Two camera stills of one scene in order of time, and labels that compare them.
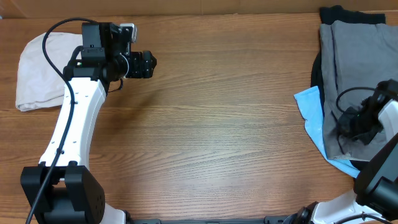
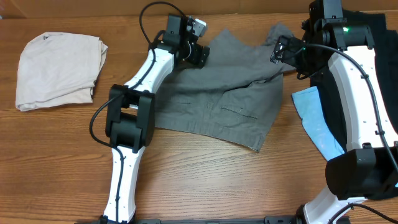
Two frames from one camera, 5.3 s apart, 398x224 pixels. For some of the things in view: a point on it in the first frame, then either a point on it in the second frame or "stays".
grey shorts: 356,58 to 236,98
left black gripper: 141,65 to 199,53
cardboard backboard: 27,9 stays
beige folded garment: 40,84 stays
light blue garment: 309,104 stays
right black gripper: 343,124 to 291,44
